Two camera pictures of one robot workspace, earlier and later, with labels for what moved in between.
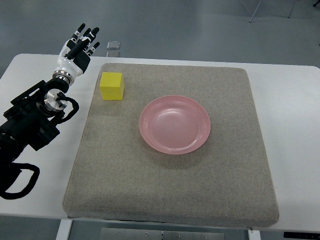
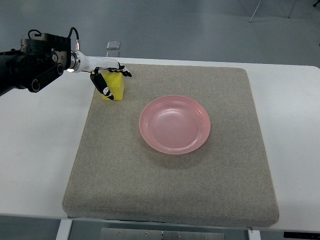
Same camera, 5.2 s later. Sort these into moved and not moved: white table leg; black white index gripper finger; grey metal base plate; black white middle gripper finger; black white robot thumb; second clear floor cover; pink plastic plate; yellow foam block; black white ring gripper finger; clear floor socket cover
Moved: black white robot thumb; black white index gripper finger; black white ring gripper finger; black white middle gripper finger
Not moved: grey metal base plate; yellow foam block; white table leg; pink plastic plate; clear floor socket cover; second clear floor cover
